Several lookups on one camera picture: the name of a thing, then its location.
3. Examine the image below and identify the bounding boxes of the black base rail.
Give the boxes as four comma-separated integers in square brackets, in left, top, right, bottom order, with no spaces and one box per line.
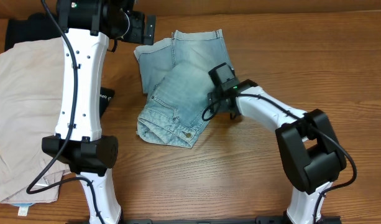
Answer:
[65,215,342,224]

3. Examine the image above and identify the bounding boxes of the beige folded shorts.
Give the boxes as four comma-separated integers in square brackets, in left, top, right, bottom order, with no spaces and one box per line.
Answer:
[0,38,64,205]

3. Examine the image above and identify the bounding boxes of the light blue folded garment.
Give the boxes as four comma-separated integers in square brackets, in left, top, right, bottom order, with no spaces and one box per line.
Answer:
[0,202,35,207]

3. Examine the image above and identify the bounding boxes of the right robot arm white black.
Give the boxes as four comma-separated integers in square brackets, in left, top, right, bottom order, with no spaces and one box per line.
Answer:
[206,79,346,223]

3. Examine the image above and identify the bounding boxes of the light blue denim shorts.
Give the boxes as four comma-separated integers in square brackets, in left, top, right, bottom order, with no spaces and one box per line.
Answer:
[134,30,231,148]

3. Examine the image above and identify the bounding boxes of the black garment with white logo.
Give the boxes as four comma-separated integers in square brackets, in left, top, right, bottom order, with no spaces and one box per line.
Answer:
[99,87,115,118]

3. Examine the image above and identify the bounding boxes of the black folded garment top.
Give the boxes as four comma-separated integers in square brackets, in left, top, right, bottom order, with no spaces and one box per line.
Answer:
[4,12,61,51]

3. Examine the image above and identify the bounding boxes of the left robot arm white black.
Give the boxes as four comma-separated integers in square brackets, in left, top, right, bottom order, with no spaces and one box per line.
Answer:
[42,0,156,224]

